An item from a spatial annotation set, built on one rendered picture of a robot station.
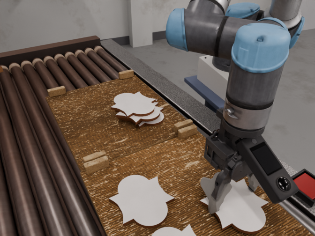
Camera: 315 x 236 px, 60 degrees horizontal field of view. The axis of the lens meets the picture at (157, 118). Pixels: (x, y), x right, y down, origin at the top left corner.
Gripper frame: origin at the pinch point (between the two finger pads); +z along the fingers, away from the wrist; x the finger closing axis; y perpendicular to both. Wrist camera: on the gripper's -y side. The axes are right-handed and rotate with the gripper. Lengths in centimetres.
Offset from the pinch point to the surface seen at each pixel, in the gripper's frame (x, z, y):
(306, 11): -404, 68, 258
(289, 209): -11.8, 3.8, -5.5
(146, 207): 16.2, 1.0, 8.7
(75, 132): 21.9, 1.8, 42.0
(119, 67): -8, 4, 81
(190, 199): 6.5, 2.0, 6.3
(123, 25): -116, 67, 337
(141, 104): 1.7, -3.0, 39.6
